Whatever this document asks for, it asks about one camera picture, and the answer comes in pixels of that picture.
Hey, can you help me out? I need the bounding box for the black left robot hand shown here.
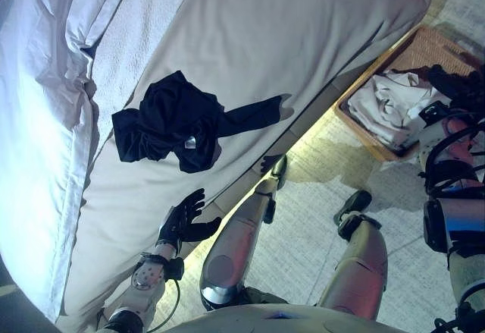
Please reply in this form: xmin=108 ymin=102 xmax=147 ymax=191
xmin=158 ymin=187 xmax=223 ymax=249

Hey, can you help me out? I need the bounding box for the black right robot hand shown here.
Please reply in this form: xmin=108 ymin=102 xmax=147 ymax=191
xmin=426 ymin=63 xmax=485 ymax=114

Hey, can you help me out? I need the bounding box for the beige shirt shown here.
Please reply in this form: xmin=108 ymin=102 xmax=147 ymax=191
xmin=346 ymin=68 xmax=454 ymax=137

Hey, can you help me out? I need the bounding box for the black garment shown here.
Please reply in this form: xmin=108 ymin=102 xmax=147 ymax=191
xmin=111 ymin=70 xmax=294 ymax=174

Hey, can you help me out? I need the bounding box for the brown woven basket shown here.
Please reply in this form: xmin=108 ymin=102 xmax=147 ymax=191
xmin=333 ymin=25 xmax=485 ymax=162

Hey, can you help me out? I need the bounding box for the bed with grey cover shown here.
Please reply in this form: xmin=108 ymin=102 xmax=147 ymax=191
xmin=56 ymin=0 xmax=433 ymax=319

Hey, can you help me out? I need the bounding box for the silver left robot leg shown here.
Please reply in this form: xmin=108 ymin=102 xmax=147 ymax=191
xmin=199 ymin=154 xmax=289 ymax=312

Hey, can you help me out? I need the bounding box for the grey robot torso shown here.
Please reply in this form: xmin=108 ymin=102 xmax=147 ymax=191
xmin=132 ymin=301 xmax=485 ymax=333

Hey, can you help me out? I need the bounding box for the white duvet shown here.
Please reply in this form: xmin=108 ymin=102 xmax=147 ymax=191
xmin=0 ymin=0 xmax=139 ymax=323

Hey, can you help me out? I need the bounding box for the white textured blanket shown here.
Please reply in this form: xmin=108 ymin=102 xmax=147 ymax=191
xmin=81 ymin=0 xmax=208 ymax=152

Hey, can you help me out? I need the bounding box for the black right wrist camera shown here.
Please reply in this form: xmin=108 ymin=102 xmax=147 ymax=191
xmin=416 ymin=102 xmax=452 ymax=126

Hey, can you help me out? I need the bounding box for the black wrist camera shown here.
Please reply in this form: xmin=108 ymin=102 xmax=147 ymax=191
xmin=166 ymin=257 xmax=186 ymax=281
xmin=416 ymin=102 xmax=452 ymax=126

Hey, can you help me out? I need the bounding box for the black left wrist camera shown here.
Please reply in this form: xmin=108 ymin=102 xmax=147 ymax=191
xmin=166 ymin=257 xmax=186 ymax=281

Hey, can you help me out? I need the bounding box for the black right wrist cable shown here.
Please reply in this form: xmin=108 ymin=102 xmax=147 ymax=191
xmin=418 ymin=116 xmax=485 ymax=197

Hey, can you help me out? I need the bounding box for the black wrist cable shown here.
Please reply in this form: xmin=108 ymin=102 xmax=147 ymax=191
xmin=418 ymin=116 xmax=485 ymax=197
xmin=149 ymin=278 xmax=185 ymax=331

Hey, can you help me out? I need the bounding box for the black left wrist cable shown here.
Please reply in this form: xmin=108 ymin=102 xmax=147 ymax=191
xmin=149 ymin=278 xmax=185 ymax=331

